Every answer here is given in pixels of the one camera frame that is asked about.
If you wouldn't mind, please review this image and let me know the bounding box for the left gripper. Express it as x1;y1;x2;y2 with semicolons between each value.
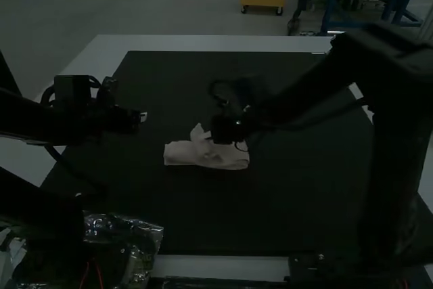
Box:
97;103;149;135

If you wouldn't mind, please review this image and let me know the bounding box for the pale towel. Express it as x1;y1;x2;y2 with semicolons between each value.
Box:
164;123;252;171

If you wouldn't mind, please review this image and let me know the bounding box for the silver foil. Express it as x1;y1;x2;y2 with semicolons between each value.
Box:
0;210;165;289

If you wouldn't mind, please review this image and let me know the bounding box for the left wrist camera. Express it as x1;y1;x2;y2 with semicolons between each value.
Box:
97;76;120;104

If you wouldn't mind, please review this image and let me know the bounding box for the dark base panel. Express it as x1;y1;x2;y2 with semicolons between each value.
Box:
286;252;433;289
148;275;292;289

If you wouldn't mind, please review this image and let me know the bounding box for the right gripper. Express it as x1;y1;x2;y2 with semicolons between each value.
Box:
210;114;248;146

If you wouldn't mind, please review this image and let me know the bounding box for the black mat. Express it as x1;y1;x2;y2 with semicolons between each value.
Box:
40;50;433;257

